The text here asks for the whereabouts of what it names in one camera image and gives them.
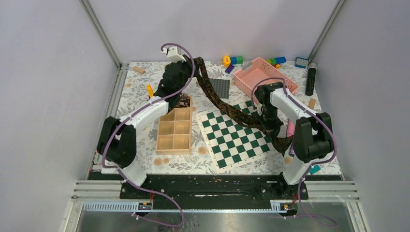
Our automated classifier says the pink perforated plastic basket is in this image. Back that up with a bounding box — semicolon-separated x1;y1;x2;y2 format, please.
234;57;299;97

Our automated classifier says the grey studded baseplate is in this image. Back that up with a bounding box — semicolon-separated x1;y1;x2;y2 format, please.
209;78;230;99

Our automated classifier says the wooden compartment box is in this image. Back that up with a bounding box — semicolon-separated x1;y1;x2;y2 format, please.
156;96;192;155

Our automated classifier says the rolled floral black tie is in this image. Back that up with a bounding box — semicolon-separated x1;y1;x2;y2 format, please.
176;93;190;108

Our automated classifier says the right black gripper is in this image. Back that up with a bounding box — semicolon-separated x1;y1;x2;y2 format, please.
256;104;284;143

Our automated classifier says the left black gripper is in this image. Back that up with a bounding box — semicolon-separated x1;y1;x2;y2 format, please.
175;55;200;94

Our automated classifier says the wooden cylinder block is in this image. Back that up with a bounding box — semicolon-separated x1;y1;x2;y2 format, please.
133;66;146;74

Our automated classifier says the pink toy microphone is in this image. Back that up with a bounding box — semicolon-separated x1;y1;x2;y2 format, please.
286;120;295;137

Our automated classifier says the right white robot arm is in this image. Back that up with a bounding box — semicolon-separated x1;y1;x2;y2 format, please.
251;82;337;199

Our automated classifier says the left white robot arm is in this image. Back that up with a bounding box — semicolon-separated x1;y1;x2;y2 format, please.
96;58;199;199

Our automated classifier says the blue grey toy brick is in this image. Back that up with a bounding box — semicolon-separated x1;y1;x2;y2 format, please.
294;57;309;69

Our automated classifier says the purple glitter toy microphone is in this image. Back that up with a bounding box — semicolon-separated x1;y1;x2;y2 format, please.
289;146;295;157

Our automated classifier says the multicolour toy brick train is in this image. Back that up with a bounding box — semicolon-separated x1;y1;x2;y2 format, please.
266;57;287;69

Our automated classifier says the black key-patterned necktie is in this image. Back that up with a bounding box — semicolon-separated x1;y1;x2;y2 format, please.
194;57;293;155

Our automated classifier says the black toy microphone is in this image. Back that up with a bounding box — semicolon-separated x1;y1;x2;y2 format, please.
305;63;317;96

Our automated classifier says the small wooden rectangular block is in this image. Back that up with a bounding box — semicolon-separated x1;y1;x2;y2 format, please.
308;98;317;110

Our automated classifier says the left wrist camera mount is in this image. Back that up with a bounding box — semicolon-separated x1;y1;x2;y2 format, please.
162;46;186;63

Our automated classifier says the green toy brick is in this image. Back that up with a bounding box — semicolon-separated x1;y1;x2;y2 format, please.
236;56;243;64

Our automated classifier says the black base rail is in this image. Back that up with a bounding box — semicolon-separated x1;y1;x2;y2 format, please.
119;174;296;210

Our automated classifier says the yellow round toy block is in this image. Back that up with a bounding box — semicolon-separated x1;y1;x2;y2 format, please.
222;56;231;67

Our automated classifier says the teal small block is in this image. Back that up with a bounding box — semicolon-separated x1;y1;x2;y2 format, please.
309;165;321;175

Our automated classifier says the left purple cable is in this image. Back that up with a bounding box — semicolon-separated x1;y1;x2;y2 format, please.
101;43;197;228

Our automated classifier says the purple toy brick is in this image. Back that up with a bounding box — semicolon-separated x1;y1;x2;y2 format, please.
225;64;234;74

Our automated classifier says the yellow toy ladder vehicle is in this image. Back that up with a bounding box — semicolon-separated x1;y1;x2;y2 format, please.
146;84;154;98

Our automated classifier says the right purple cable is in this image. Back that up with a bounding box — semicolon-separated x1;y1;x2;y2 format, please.
250;77;338;227

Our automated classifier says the green white chessboard mat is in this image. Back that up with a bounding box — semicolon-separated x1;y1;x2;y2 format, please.
196;110;278;172

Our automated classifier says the purple cable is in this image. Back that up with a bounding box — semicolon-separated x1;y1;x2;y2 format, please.
250;77;338;227
101;43;197;228

